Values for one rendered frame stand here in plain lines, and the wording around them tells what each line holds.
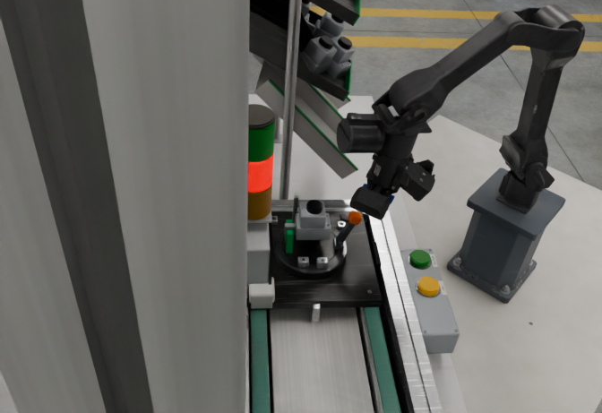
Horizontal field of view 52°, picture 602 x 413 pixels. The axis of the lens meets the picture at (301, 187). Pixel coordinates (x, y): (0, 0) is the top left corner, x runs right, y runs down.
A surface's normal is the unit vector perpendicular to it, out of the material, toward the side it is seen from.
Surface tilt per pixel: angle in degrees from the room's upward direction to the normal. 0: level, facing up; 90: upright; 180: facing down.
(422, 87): 30
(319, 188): 0
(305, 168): 0
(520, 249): 90
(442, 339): 90
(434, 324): 0
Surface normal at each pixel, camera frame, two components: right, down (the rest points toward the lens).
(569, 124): 0.06, -0.76
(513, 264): 0.07, 0.65
